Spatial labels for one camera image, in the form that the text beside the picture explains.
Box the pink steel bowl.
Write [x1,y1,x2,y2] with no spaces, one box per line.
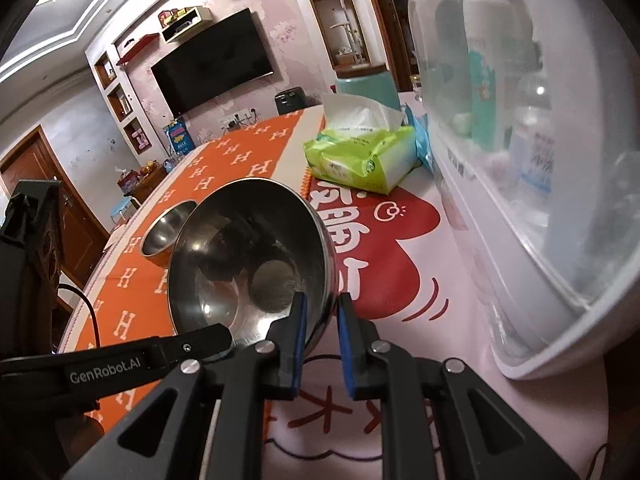
[167,178,338,352]

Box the orange H-pattern blanket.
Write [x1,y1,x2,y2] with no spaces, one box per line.
[62,106,323,352]

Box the small gold steel bowl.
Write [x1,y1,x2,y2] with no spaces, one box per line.
[140,200,198,268]

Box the white pink printed mat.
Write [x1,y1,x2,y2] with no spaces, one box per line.
[264,167,612,479]

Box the light blue small stool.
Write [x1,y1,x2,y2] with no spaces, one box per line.
[111,196,141,226]

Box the wooden tv cabinet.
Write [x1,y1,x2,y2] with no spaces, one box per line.
[126,166,167,204]

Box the green tissue pack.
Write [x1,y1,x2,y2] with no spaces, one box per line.
[304,93,418,195]

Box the blue poster box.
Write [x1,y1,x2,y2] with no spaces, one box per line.
[163,118,195,158]

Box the blue wet wipes pack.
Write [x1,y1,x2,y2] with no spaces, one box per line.
[404,103,434,172]

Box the black small appliance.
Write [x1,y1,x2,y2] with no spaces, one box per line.
[274,87,308,116]

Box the teal container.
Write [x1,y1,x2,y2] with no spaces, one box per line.
[335,63,401,110]

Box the black television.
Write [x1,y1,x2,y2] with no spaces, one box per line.
[151,9,273,118]

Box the white clear-lid storage box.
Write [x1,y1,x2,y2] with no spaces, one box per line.
[408,0,639,379]

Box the black cable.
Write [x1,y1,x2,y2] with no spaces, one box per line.
[56,283,101,351]

